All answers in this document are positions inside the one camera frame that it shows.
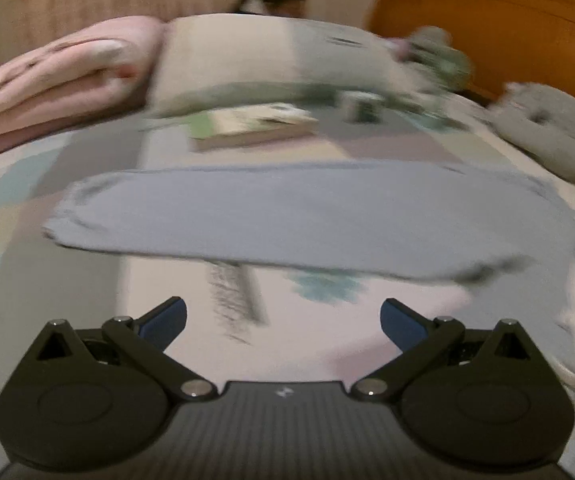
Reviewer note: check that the folded pink quilt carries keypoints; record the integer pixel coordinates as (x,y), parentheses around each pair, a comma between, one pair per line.
(97,72)

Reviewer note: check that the grey plush cushion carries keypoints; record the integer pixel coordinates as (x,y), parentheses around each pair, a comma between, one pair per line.
(540,121)

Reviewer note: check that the green white tissue pack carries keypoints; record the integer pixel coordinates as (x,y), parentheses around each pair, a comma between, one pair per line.
(360,107)

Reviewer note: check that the grey sweatpants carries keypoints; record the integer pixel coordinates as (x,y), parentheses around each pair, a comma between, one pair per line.
(284,268)

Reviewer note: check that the patchwork bed sheet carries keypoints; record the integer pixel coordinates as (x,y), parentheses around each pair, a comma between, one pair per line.
(73,407)

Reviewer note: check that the wooden headboard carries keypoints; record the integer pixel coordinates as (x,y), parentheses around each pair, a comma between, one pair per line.
(506,40)

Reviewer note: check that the green handheld fan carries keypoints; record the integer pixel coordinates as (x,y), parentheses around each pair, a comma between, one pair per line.
(443,69)

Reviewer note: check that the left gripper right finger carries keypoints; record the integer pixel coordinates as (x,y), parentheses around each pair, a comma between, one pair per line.
(422,342)

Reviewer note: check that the patchwork pillow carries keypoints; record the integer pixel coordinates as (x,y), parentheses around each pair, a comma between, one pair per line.
(222,60)

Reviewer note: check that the green paperback book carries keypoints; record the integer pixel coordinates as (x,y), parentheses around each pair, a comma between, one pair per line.
(236,127)

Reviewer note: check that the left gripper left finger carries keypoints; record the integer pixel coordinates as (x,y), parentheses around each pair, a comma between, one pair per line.
(143,341)

